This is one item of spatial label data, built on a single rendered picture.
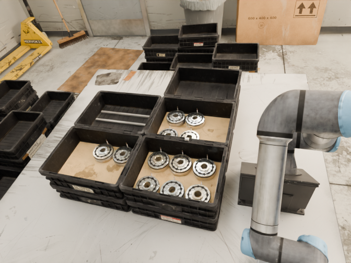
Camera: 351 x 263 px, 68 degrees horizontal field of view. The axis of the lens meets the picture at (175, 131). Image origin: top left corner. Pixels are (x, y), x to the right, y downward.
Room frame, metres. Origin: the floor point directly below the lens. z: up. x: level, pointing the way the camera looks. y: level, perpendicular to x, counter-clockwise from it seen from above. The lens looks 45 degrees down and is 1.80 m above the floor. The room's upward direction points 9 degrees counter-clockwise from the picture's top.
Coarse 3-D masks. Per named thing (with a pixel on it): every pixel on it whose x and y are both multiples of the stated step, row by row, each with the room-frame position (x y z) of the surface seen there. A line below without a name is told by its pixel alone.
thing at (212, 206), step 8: (144, 136) 0.86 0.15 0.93; (152, 136) 0.85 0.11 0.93; (200, 144) 0.75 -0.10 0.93; (208, 144) 0.75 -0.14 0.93; (216, 144) 0.74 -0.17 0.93; (136, 152) 0.77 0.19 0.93; (224, 152) 0.69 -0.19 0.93; (224, 160) 0.65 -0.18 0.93; (128, 168) 0.69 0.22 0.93; (224, 168) 0.62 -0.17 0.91; (120, 184) 0.61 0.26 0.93; (128, 192) 0.58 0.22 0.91; (136, 192) 0.57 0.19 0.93; (144, 192) 0.56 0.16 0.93; (152, 192) 0.55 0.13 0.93; (216, 192) 0.51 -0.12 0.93; (168, 200) 0.52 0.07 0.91; (176, 200) 0.50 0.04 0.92; (184, 200) 0.49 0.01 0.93; (192, 200) 0.49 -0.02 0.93; (216, 200) 0.47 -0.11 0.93; (208, 208) 0.46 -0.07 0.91
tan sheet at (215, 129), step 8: (168, 112) 1.12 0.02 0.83; (208, 120) 1.00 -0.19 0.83; (216, 120) 0.99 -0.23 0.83; (224, 120) 0.98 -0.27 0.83; (160, 128) 1.00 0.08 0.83; (176, 128) 0.98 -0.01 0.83; (184, 128) 0.97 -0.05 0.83; (200, 128) 0.95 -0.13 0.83; (208, 128) 0.94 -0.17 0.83; (216, 128) 0.93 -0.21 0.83; (224, 128) 0.92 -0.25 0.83; (200, 136) 0.89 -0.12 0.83; (208, 136) 0.88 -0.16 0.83; (216, 136) 0.88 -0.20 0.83; (224, 136) 0.87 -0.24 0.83
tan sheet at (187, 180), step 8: (152, 152) 0.84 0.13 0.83; (192, 160) 0.75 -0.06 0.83; (144, 168) 0.75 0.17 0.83; (168, 168) 0.73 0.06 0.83; (192, 168) 0.71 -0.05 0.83; (216, 168) 0.68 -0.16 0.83; (160, 176) 0.69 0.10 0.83; (168, 176) 0.68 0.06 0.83; (176, 176) 0.68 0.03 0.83; (184, 176) 0.67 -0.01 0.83; (192, 176) 0.66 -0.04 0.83; (216, 176) 0.64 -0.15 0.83; (160, 184) 0.65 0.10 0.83; (184, 184) 0.63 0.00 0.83; (192, 184) 0.62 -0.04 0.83; (208, 184) 0.61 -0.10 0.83; (216, 184) 0.60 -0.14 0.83
